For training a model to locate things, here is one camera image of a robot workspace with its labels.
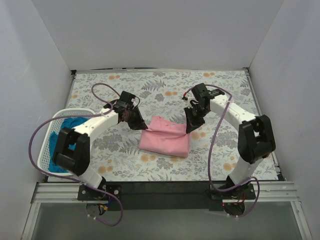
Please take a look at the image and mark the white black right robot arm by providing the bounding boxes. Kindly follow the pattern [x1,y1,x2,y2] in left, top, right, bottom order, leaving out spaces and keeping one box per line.
[183,83,276,199]

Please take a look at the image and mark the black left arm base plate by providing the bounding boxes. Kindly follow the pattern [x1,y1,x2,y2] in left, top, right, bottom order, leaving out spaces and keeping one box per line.
[77,184,122,201]

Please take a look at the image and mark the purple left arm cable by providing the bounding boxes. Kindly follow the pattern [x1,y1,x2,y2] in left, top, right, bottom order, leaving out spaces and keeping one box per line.
[27,82,125,227]

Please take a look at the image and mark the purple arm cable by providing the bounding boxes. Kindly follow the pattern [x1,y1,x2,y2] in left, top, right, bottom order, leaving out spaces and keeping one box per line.
[27,82,125,227]
[183,84,260,218]

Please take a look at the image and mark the pink t shirt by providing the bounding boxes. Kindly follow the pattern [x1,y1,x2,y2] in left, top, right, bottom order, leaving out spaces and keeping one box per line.
[139,116,190,158]

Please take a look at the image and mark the blue t shirt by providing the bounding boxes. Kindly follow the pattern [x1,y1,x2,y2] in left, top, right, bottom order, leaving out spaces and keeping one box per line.
[47,117,88,174]

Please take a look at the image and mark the floral patterned table cloth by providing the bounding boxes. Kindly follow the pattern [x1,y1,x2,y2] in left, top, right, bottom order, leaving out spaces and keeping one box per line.
[44,69,280,182]

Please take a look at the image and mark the white plastic laundry basket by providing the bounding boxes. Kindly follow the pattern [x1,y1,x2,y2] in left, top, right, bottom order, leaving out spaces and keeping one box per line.
[37,108,95,178]

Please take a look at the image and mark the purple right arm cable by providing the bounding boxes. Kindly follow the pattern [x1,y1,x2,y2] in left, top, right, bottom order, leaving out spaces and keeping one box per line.
[183,84,260,218]

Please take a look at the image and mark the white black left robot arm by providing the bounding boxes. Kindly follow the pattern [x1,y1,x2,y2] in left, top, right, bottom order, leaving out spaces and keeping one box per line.
[53,91,148,200]

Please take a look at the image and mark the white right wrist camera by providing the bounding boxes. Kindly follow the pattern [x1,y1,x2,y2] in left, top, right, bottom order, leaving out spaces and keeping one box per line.
[182,93,199,109]

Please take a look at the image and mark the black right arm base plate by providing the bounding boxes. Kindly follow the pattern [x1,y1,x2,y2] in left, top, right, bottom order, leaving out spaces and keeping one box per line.
[206,182,256,201]

